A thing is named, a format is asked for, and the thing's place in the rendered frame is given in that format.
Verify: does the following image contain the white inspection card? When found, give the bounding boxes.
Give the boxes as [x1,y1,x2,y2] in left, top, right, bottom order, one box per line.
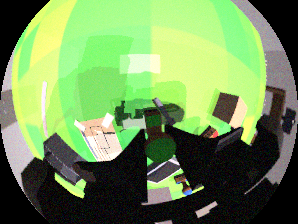
[74,113,122,161]

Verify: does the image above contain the tan cardboard box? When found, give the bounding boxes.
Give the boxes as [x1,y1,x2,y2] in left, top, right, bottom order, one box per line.
[213,92,247,128]

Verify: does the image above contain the white flat bar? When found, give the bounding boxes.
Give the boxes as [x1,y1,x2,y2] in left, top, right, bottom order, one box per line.
[41,80,48,139]

